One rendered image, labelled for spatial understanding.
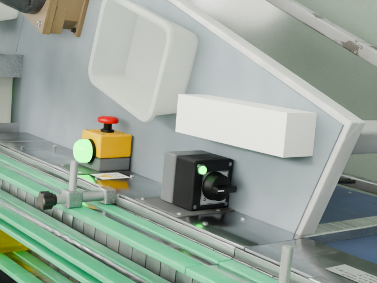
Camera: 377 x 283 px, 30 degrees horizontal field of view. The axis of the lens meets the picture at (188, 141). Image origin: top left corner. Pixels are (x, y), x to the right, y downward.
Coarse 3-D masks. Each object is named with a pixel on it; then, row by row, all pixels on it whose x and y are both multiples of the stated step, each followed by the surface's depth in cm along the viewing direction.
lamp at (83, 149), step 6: (78, 144) 130; (84, 144) 129; (90, 144) 130; (78, 150) 129; (84, 150) 129; (90, 150) 129; (78, 156) 130; (84, 156) 129; (90, 156) 130; (90, 162) 131
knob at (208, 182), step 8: (208, 176) 107; (216, 176) 107; (224, 176) 107; (208, 184) 107; (216, 184) 107; (224, 184) 108; (208, 192) 107; (216, 192) 105; (224, 192) 106; (232, 192) 107
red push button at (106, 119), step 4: (100, 116) 133; (104, 116) 132; (108, 116) 133; (112, 116) 133; (100, 120) 132; (104, 120) 131; (108, 120) 131; (112, 120) 131; (116, 120) 132; (104, 124) 133; (108, 124) 132; (104, 128) 133; (108, 128) 133
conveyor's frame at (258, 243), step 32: (32, 160) 139; (64, 160) 138; (128, 192) 117; (160, 192) 119; (160, 224) 106; (192, 224) 101; (224, 224) 102; (256, 224) 104; (256, 256) 90; (320, 256) 91; (352, 256) 93
